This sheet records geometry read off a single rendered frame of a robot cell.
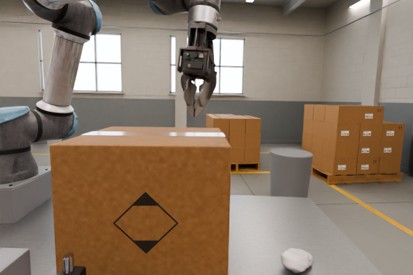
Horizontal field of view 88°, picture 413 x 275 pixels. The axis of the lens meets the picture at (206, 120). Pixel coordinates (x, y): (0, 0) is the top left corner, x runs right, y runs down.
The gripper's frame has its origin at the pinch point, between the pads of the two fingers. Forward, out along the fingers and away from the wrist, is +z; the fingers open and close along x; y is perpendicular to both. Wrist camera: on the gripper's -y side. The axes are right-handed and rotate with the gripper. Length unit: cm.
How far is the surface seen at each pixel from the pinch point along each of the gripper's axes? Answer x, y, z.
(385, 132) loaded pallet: 211, -301, -15
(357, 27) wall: 230, -462, -250
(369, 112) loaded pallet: 182, -288, -42
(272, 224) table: 23.4, -15.2, 30.1
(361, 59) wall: 240, -453, -176
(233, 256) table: 13.0, 0.2, 33.0
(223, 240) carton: 11.0, 14.3, 22.6
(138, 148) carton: -4.0, 19.6, 8.1
